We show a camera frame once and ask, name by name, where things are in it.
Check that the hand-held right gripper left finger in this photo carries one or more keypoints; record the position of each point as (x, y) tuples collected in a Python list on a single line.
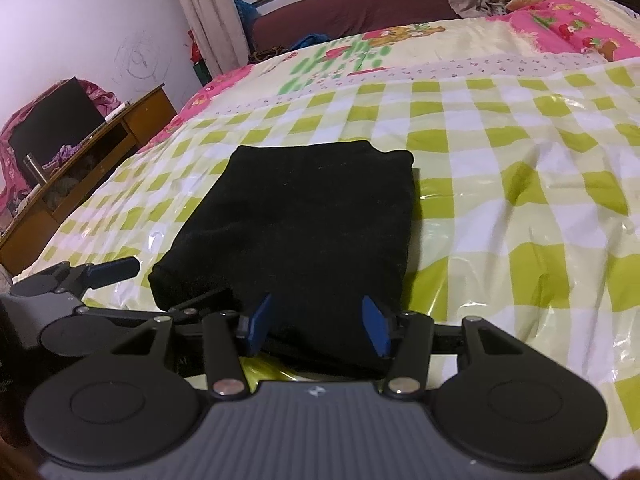
[(260, 325)]

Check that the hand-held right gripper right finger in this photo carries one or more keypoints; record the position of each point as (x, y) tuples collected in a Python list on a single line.
[(375, 327)]

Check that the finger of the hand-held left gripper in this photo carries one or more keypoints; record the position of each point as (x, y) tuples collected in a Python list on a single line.
[(112, 271), (125, 312)]

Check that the black pants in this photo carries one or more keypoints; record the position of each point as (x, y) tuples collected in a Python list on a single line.
[(310, 220)]

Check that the purple cloth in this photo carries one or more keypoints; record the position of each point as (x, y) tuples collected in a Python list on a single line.
[(62, 156)]

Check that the steel cup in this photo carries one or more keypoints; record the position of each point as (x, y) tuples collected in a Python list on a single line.
[(34, 170)]

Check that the wooden side cabinet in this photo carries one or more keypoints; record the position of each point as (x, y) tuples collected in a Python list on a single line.
[(145, 120)]

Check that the white paper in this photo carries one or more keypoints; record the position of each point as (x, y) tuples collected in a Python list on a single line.
[(117, 111)]

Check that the black monitor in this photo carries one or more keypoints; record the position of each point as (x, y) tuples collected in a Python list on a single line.
[(55, 120)]

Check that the pink cloth cover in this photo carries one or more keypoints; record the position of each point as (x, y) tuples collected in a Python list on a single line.
[(102, 100)]

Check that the green checked bed sheet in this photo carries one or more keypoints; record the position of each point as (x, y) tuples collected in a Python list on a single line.
[(500, 210)]

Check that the leopard print cloth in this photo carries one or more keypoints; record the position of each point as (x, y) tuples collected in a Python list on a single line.
[(267, 56)]

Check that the blue cloth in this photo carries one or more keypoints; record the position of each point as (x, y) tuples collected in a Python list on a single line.
[(245, 15), (310, 41)]

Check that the maroon sofa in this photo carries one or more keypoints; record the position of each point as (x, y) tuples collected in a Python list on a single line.
[(350, 5)]

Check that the patterned cloth bundle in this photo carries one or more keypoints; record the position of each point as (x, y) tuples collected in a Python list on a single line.
[(497, 2)]

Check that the pink printed quilt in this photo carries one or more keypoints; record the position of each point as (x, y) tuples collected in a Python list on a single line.
[(565, 20)]

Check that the red and green wall hanging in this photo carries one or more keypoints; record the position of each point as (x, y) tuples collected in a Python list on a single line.
[(199, 60)]

